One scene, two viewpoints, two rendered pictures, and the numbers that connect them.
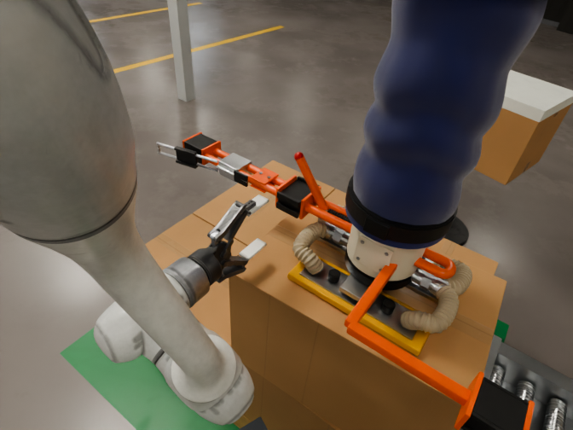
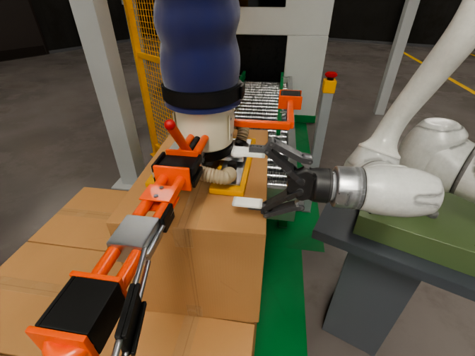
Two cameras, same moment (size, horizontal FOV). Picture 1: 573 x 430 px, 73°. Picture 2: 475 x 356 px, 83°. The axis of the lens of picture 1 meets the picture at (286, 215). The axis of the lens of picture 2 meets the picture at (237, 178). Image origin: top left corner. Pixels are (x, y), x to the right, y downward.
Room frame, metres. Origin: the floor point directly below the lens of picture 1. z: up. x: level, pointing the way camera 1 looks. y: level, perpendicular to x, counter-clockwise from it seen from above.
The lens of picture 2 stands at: (0.88, 0.52, 1.41)
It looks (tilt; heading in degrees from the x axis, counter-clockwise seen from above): 34 degrees down; 246
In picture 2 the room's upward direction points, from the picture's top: straight up
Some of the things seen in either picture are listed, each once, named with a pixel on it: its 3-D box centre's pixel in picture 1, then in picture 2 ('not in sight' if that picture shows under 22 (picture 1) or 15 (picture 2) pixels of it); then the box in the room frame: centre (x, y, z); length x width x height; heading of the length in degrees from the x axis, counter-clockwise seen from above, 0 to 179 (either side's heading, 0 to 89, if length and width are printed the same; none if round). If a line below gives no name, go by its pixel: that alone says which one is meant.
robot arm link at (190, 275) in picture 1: (186, 281); (343, 186); (0.49, 0.18, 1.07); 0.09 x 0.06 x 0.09; 57
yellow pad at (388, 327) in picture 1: (359, 294); (235, 157); (0.58, -0.19, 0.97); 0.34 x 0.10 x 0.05; 58
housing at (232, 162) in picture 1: (234, 167); (136, 239); (0.91, 0.16, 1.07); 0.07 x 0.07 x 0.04; 58
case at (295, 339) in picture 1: (355, 322); (210, 210); (0.67, -0.23, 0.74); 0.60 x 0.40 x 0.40; 61
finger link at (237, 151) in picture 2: (253, 205); (248, 152); (0.66, 0.07, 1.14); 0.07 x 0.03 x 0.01; 147
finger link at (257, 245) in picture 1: (252, 248); (247, 202); (0.66, 0.07, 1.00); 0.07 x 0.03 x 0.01; 147
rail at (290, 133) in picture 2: not in sight; (290, 120); (-0.44, -1.35, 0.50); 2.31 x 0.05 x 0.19; 58
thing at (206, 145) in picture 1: (202, 148); (83, 312); (0.99, 0.27, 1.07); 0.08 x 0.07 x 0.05; 58
